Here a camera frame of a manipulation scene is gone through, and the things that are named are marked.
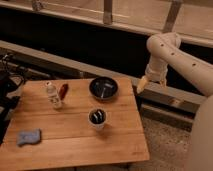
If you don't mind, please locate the dark ceramic bowl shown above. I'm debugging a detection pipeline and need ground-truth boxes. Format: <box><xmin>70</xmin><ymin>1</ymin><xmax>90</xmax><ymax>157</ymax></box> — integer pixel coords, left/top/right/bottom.
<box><xmin>89</xmin><ymin>77</ymin><xmax>118</xmax><ymax>101</ymax></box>

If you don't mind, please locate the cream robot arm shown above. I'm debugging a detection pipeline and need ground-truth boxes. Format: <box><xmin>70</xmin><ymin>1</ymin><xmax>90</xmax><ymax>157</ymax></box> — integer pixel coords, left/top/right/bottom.
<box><xmin>137</xmin><ymin>32</ymin><xmax>213</xmax><ymax>171</ymax></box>

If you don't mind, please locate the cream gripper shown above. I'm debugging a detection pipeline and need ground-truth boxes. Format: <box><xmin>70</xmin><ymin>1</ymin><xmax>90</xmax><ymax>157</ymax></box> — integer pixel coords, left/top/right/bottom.
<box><xmin>137</xmin><ymin>64</ymin><xmax>167</xmax><ymax>94</ymax></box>

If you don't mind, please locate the white plastic bottle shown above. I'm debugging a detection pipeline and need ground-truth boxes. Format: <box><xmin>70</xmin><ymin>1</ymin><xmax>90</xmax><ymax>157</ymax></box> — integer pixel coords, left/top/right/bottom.
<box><xmin>46</xmin><ymin>81</ymin><xmax>62</xmax><ymax>109</ymax></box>

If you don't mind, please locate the black equipment with cables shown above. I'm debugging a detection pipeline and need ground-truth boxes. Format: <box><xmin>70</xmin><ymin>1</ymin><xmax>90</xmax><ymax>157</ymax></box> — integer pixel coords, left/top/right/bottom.
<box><xmin>0</xmin><ymin>53</ymin><xmax>25</xmax><ymax>145</ymax></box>

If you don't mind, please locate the wooden table board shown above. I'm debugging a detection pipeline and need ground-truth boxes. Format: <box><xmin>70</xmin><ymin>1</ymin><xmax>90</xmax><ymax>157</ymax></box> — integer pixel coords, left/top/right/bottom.
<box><xmin>0</xmin><ymin>77</ymin><xmax>150</xmax><ymax>171</ymax></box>

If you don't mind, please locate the blue sponge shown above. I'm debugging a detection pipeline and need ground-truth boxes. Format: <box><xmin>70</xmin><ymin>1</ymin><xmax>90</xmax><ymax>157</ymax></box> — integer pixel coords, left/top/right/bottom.
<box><xmin>17</xmin><ymin>129</ymin><xmax>41</xmax><ymax>147</ymax></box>

